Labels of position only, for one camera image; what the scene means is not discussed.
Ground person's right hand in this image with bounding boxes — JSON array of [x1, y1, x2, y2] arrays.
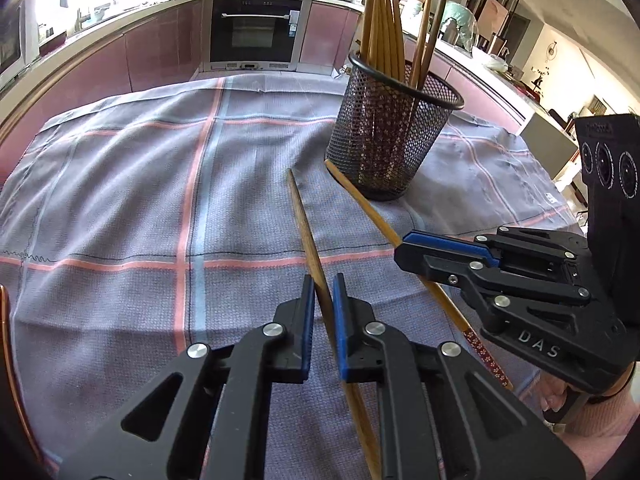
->
[[560, 364, 639, 479]]

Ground black mesh utensil holder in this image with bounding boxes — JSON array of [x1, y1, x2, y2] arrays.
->
[[326, 53, 464, 202]]

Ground built-in black oven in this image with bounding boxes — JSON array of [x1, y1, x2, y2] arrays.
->
[[203, 0, 311, 72]]

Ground pink cabinets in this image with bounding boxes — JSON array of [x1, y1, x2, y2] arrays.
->
[[298, 0, 526, 134], [1, 0, 209, 179]]

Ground pink lower cabinets left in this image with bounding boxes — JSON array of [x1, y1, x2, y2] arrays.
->
[[1, 0, 209, 179]]

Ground plaid grey tablecloth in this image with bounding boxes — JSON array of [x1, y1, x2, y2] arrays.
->
[[1, 73, 579, 479]]

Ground wooden chopstick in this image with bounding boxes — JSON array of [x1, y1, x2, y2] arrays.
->
[[410, 0, 432, 89], [286, 168, 382, 480], [392, 0, 406, 84], [419, 0, 447, 89], [360, 0, 375, 63], [324, 159, 513, 390]]

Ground mint green fan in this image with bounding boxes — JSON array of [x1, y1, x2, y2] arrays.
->
[[439, 1, 480, 53]]

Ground pink lower cabinets right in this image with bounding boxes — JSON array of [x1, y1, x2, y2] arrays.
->
[[298, 0, 526, 134]]

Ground white microwave oven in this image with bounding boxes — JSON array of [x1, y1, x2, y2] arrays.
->
[[1, 0, 39, 89]]

